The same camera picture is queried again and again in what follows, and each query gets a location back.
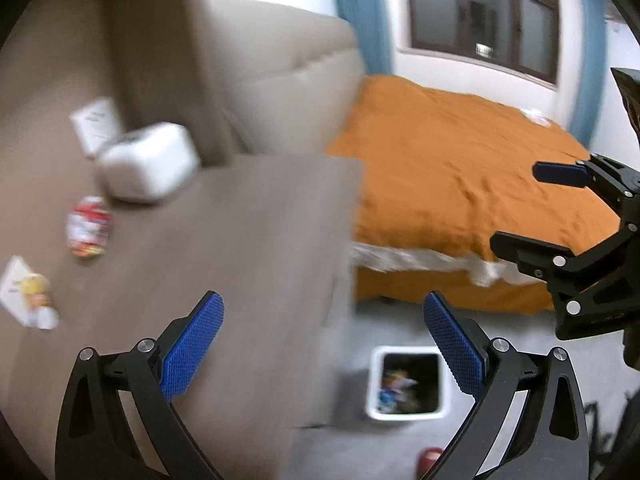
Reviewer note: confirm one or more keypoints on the white bed sheet edge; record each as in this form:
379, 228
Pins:
425, 262

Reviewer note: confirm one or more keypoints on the white item on bed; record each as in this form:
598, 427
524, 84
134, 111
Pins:
537, 119

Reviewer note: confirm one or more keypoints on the red label plastic packet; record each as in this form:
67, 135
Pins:
90, 227

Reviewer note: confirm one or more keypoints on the wooden desk side panel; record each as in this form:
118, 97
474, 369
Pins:
160, 60

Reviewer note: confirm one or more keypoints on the white ribbed tissue box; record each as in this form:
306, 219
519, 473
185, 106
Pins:
150, 165

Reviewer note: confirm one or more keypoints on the white packet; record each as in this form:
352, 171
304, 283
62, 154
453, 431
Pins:
12, 285

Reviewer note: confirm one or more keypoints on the bed with orange cover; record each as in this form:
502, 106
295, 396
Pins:
460, 185

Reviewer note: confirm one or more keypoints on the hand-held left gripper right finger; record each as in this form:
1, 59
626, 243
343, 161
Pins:
455, 347

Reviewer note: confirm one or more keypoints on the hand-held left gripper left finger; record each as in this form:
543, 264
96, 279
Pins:
192, 347

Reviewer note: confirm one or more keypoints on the white trash bin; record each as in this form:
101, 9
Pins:
372, 385

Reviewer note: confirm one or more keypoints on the white paper card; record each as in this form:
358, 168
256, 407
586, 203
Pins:
95, 125

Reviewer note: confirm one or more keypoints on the dark framed window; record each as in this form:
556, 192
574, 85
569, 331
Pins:
482, 15

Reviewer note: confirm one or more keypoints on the beige padded headboard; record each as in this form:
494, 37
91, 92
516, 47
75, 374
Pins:
285, 80

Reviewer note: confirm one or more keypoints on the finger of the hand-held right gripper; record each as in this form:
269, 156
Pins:
560, 173
530, 252

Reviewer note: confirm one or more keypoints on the red object on floor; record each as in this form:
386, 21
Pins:
430, 462

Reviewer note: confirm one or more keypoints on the blue plastic bag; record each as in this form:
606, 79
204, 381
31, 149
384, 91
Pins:
387, 396

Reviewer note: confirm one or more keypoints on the blue curtain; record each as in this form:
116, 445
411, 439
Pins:
362, 15
589, 60

